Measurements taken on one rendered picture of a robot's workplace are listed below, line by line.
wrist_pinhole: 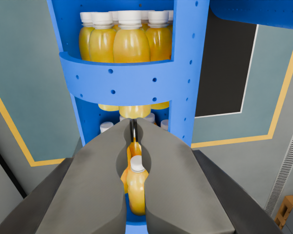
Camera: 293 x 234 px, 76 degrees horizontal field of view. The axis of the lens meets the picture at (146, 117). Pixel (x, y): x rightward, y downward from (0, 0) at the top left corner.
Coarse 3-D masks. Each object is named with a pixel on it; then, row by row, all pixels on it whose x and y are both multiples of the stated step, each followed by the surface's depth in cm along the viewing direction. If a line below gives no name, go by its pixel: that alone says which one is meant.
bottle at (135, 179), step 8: (144, 168) 48; (128, 176) 49; (136, 176) 47; (144, 176) 48; (128, 184) 49; (136, 184) 48; (128, 192) 52; (136, 192) 49; (136, 200) 51; (144, 200) 51; (136, 208) 53; (144, 208) 53
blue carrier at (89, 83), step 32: (64, 0) 37; (96, 0) 44; (128, 0) 46; (160, 0) 45; (192, 0) 26; (64, 32) 38; (192, 32) 28; (64, 64) 32; (96, 64) 28; (128, 64) 27; (160, 64) 28; (192, 64) 31; (96, 96) 30; (128, 96) 29; (160, 96) 30; (192, 96) 36; (96, 128) 56; (192, 128) 42; (128, 224) 48
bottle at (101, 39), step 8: (96, 24) 35; (104, 24) 34; (112, 24) 36; (96, 32) 34; (104, 32) 34; (112, 32) 35; (96, 40) 35; (104, 40) 34; (112, 40) 35; (96, 48) 35; (104, 48) 35; (112, 48) 35; (96, 56) 36; (104, 56) 35; (112, 56) 36
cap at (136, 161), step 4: (136, 156) 49; (140, 156) 49; (132, 160) 48; (136, 160) 48; (140, 160) 48; (132, 164) 47; (136, 164) 47; (140, 164) 46; (132, 168) 48; (136, 168) 47; (140, 168) 47
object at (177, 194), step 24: (144, 120) 12; (144, 144) 10; (168, 144) 10; (168, 168) 8; (192, 168) 8; (144, 192) 7; (168, 192) 7; (192, 192) 7; (168, 216) 6; (192, 216) 6; (216, 216) 6
